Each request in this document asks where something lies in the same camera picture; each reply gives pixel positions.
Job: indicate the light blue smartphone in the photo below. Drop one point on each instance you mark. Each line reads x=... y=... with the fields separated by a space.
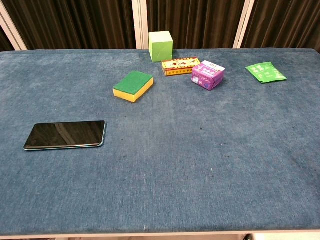
x=65 y=133

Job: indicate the purple tissue pack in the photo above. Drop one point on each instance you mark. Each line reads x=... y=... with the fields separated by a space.
x=205 y=77

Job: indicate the yellow red printed box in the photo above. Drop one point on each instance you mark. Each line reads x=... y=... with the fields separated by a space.
x=175 y=68

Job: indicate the green yellow sponge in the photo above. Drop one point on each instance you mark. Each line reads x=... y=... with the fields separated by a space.
x=132 y=82

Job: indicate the blue fabric table cover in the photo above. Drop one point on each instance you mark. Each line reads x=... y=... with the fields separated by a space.
x=175 y=155

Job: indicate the white frame post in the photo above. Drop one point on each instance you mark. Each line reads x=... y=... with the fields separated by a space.
x=12 y=32
x=140 y=25
x=243 y=25

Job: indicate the light green cube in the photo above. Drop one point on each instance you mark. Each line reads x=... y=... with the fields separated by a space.
x=160 y=50

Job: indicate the dark brown pleated curtain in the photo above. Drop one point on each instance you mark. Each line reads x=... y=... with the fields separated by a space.
x=75 y=22
x=287 y=22
x=200 y=22
x=3 y=42

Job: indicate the green flat sachet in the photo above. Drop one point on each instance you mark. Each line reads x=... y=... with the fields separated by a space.
x=265 y=72

